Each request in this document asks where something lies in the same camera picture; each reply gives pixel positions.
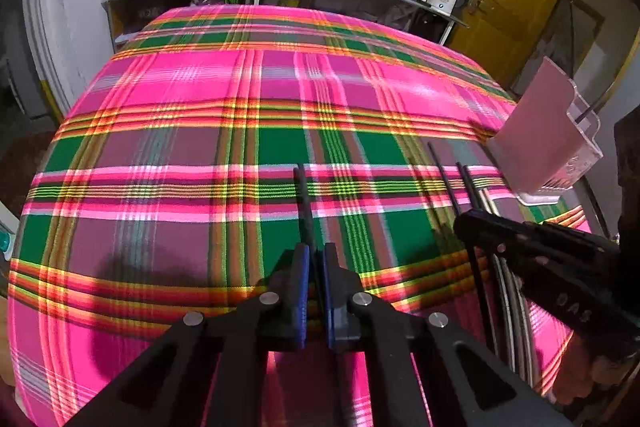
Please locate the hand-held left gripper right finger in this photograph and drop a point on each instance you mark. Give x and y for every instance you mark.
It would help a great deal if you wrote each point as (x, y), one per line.
(330, 302)

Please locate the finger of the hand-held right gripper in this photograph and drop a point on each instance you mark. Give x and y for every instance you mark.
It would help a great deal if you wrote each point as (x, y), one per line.
(580, 238)
(487, 234)

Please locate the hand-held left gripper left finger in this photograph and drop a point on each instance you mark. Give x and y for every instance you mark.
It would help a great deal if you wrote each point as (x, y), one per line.
(300, 302)

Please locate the black chopstick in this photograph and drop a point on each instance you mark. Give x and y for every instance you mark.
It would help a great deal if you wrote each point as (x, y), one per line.
(475, 189)
(303, 197)
(444, 179)
(481, 297)

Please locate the pink plastic utensil holder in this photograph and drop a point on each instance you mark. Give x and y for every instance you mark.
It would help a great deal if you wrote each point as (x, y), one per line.
(540, 127)

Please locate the person's right hand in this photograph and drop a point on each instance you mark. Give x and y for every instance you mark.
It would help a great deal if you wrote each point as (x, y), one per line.
(602, 379)

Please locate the framed picture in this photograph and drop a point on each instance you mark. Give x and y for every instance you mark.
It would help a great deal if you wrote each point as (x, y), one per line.
(565, 42)

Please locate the pink green plaid blanket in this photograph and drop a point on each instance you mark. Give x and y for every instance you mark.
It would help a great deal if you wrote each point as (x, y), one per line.
(200, 107)

